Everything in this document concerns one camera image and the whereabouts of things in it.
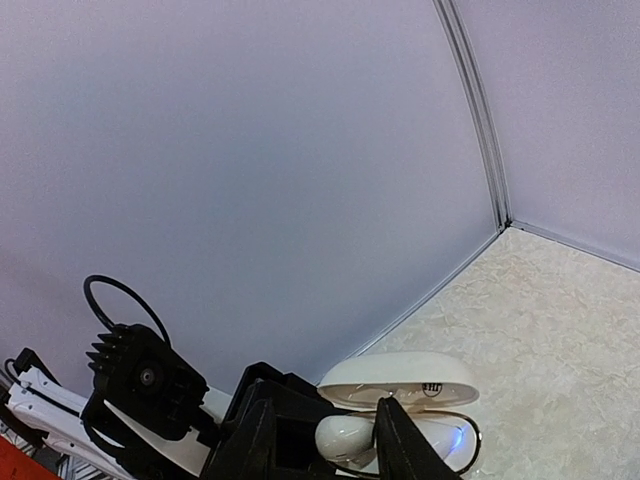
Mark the white charging case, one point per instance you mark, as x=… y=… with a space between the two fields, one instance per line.
x=428 y=386

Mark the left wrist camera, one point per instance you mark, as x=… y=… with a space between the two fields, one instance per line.
x=141 y=375

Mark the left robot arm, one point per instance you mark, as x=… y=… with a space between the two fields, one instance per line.
x=36 y=403

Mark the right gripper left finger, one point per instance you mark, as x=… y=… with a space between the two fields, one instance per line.
x=248 y=453

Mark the orange tote bag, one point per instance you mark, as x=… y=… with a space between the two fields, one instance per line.
x=18 y=465

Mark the left aluminium frame post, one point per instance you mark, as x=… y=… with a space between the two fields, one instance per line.
x=471 y=79

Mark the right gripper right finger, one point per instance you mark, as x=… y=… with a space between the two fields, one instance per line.
x=403 y=452

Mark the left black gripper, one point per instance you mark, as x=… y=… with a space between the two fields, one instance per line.
x=298 y=408

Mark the white stem earbud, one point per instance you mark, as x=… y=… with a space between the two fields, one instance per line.
x=344 y=438

